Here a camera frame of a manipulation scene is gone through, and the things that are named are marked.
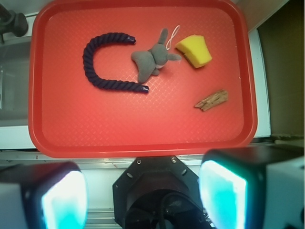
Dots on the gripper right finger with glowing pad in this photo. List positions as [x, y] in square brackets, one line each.
[256, 187]

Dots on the brown wood chip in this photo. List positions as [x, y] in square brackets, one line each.
[212, 100]

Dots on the grey plush bunny toy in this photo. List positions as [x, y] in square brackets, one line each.
[151, 61]

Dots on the yellow sponge wedge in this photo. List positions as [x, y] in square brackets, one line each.
[195, 50]

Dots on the red plastic tray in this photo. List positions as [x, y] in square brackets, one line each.
[69, 117]

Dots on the black octagonal mount plate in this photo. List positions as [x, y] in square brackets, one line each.
[158, 193]

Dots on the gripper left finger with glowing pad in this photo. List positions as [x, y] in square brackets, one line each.
[43, 196]

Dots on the black clamp knob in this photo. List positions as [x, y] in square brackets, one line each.
[12, 22]

